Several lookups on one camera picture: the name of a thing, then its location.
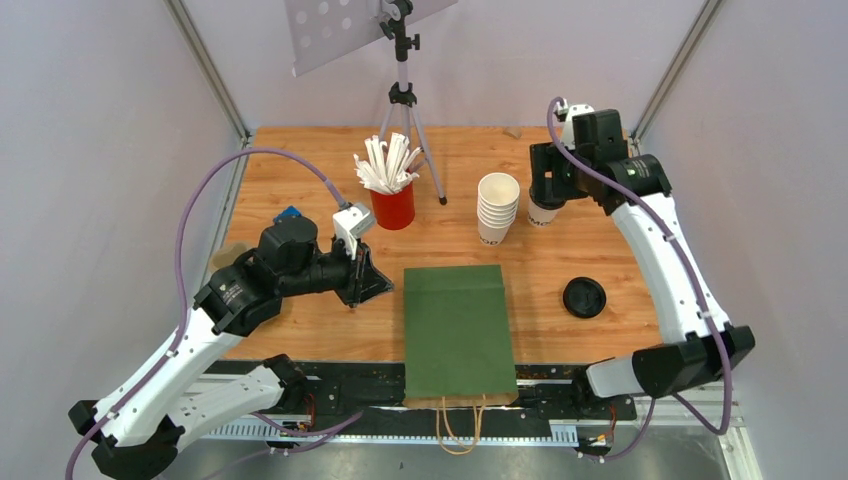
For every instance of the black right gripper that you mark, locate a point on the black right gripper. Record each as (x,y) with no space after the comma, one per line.
(545,157)

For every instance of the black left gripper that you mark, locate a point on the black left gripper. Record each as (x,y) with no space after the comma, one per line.
(364,279)

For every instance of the green paper bag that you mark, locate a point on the green paper bag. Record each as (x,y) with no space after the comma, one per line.
(459,358)

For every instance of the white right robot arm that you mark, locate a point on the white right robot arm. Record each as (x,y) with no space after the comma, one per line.
(590,159)

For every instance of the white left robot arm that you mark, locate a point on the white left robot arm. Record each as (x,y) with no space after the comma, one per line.
(139,429)

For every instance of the stack of white paper cups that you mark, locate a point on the stack of white paper cups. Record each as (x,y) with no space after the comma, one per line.
(498,196)

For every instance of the red straw holder cup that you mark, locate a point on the red straw holder cup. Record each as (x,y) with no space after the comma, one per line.
(394,212)

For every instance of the blue toy brick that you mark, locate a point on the blue toy brick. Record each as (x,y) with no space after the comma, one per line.
(289,212)

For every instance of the white wrapped straws bundle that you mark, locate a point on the white wrapped straws bundle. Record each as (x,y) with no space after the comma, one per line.
(388,165)

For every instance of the black lid stack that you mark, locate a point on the black lid stack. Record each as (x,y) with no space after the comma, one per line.
(584,297)

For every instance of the cardboard cup carrier tray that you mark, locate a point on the cardboard cup carrier tray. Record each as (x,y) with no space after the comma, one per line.
(228,255)

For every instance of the white tripod stand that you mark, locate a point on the white tripod stand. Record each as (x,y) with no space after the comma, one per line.
(407,99)

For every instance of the white perforated board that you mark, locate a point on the white perforated board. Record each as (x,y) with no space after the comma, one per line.
(323,31)

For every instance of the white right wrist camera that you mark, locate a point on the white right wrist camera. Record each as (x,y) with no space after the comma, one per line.
(566,114)

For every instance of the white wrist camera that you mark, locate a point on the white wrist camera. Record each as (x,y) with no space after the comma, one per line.
(566,114)
(351,223)

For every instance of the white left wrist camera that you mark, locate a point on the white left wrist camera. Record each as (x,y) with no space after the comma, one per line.
(351,223)

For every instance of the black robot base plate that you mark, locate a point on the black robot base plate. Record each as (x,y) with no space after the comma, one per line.
(334,392)

